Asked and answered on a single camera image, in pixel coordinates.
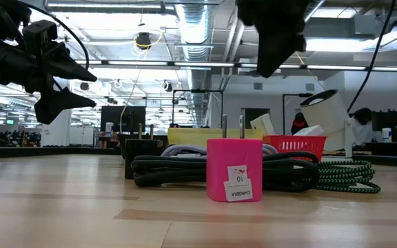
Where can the red plastic basket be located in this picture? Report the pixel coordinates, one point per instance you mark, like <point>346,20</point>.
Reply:
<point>288,143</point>

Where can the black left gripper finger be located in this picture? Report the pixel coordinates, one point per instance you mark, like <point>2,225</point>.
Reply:
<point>69,69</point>
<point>57,105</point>

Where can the white cylinder lamp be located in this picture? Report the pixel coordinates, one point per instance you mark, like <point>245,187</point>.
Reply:
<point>326,117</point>

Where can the black monitor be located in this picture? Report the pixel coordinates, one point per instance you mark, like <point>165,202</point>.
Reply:
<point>115,118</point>

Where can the black overhead camera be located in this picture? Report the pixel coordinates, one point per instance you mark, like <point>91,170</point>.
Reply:
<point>143,40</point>

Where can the black charger block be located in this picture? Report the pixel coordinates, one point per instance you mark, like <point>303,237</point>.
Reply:
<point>140,155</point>

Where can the pink charger block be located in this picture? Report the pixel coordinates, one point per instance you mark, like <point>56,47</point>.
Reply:
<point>226,162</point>

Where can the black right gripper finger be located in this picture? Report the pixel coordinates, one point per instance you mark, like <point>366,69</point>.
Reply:
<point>277,48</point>

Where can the green exit sign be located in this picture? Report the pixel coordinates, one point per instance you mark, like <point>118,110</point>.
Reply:
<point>10,121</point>

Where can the person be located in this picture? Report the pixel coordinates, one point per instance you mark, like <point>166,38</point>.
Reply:
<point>299,125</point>
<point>360,131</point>

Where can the white wipes canister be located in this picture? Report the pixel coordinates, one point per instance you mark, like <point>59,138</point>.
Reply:
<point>109,129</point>
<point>386,135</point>

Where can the yellow bin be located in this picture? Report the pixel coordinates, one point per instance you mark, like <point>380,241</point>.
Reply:
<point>191,136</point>

